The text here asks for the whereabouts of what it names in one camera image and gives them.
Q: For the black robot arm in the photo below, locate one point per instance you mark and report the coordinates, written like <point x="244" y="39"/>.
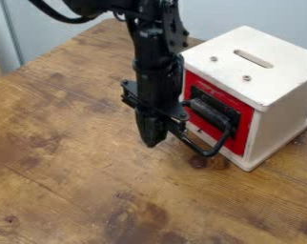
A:
<point x="161" y="11"/>

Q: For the black metal drawer handle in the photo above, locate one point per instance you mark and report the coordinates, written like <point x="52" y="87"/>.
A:
<point x="211" y="116"/>

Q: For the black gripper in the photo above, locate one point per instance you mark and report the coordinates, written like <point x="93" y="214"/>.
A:
<point x="153" y="94"/>

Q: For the grey wall trim strip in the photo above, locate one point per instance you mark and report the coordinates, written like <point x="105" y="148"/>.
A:
<point x="12" y="32"/>

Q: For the red wooden drawer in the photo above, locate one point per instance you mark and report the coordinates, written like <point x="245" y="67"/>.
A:
<point x="233" y="144"/>

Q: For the white wooden box cabinet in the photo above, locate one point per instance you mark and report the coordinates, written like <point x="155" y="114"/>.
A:
<point x="251" y="73"/>

